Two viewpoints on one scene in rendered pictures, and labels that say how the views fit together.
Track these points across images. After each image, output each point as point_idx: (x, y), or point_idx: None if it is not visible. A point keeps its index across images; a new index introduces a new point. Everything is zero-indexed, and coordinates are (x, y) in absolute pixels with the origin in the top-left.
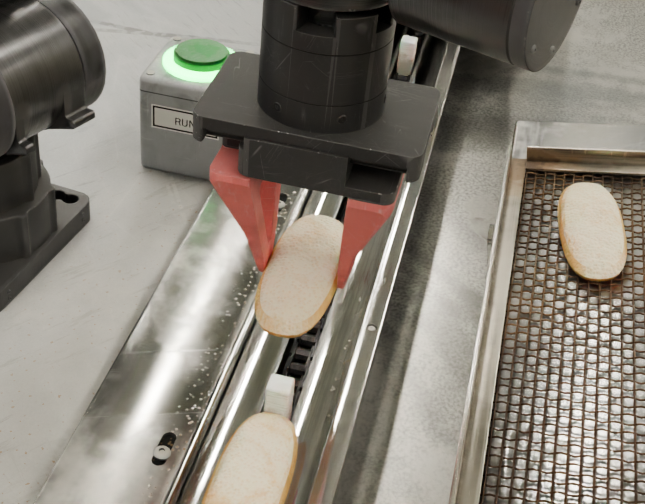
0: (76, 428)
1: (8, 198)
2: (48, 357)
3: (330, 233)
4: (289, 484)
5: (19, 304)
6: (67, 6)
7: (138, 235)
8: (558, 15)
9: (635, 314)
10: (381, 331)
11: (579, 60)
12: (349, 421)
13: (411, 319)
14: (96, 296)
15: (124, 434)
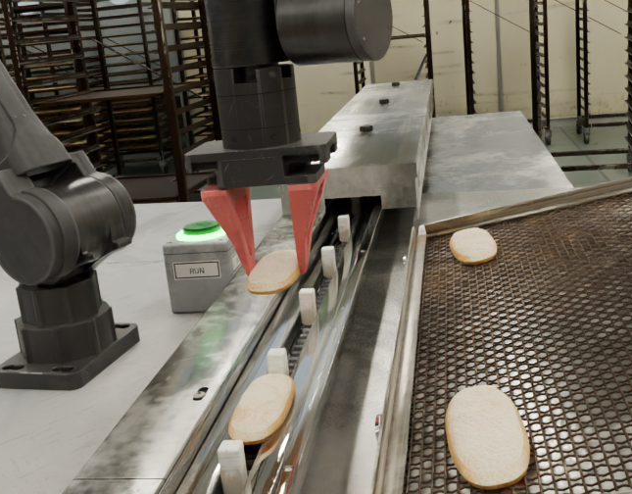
0: (138, 396)
1: (80, 310)
2: (118, 400)
3: (291, 251)
4: (291, 400)
5: (95, 382)
6: (106, 176)
7: (173, 341)
8: (376, 27)
9: (508, 268)
10: (344, 329)
11: None
12: (327, 364)
13: (370, 344)
14: (148, 370)
15: (172, 392)
